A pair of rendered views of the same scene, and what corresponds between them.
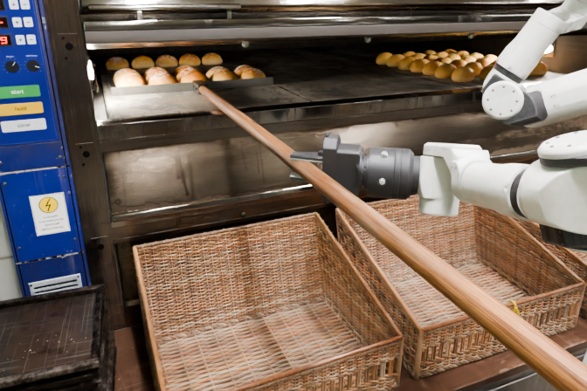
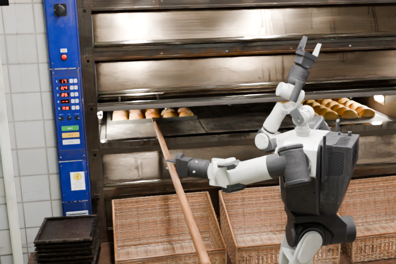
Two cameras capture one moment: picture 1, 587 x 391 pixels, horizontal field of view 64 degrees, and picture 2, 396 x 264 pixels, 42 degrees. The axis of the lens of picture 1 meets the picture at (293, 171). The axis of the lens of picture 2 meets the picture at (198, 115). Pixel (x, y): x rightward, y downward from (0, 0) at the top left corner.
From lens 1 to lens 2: 1.63 m
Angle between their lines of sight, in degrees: 15
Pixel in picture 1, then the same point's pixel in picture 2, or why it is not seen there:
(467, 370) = not seen: outside the picture
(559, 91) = (281, 138)
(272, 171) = not seen: hidden behind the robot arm
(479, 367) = not seen: outside the picture
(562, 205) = (220, 178)
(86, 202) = (93, 177)
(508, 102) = (263, 142)
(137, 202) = (115, 178)
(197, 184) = (144, 172)
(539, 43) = (275, 118)
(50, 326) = (74, 227)
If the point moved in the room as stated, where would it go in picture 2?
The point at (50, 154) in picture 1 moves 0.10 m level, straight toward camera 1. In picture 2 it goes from (80, 154) to (81, 159)
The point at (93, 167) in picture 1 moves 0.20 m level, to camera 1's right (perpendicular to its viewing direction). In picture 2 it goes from (97, 161) to (131, 162)
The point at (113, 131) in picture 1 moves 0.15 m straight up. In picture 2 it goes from (107, 145) to (105, 118)
